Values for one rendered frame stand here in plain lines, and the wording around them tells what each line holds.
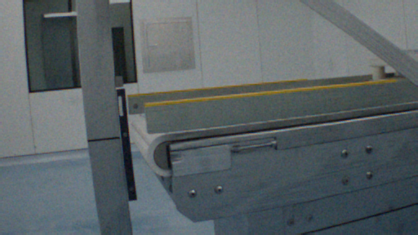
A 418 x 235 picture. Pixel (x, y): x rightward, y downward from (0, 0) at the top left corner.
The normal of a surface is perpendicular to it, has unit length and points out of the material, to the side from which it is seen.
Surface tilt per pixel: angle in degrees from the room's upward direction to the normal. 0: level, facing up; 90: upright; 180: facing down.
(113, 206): 90
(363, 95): 90
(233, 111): 90
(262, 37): 90
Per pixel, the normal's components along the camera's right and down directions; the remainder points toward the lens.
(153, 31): 0.35, 0.04
